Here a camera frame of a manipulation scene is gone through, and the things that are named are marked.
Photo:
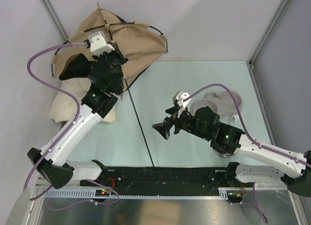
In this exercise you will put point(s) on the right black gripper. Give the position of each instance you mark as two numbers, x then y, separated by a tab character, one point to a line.
164	127

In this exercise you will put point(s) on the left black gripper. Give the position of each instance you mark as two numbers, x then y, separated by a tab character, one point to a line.
116	53

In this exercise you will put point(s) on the beige pet tent fabric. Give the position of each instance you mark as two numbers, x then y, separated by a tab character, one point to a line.
140	42

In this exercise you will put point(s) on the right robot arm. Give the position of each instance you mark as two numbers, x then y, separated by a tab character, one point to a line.
279	165

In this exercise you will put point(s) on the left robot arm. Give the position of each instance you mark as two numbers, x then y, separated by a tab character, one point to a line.
80	120

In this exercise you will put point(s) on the grey double pet feeder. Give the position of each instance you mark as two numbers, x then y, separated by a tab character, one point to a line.
219	102

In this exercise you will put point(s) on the stainless steel pet bowl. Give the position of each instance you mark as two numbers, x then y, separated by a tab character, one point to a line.
225	155

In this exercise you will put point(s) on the white fluffy cushion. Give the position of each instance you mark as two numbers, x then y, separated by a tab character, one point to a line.
63	107

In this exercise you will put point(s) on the clear plastic water bottle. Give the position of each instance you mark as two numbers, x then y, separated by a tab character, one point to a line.
230	120

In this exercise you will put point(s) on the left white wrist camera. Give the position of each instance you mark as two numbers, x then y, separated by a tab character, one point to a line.
99	44

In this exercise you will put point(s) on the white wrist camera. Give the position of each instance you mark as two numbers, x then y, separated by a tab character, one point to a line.
99	44
179	101

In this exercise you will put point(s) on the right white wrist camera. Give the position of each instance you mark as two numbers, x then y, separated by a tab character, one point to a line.
179	101

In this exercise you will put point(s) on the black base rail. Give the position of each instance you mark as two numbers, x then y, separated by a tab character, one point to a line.
169	180

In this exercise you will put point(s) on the white slotted cable duct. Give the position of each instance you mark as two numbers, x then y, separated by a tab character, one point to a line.
219	194

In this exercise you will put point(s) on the left aluminium frame post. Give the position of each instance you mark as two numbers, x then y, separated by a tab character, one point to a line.
54	17

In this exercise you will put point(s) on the aluminium frame post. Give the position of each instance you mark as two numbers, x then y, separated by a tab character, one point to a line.
54	17
279	13

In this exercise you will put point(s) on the right aluminium frame post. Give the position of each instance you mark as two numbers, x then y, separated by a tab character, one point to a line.
279	13

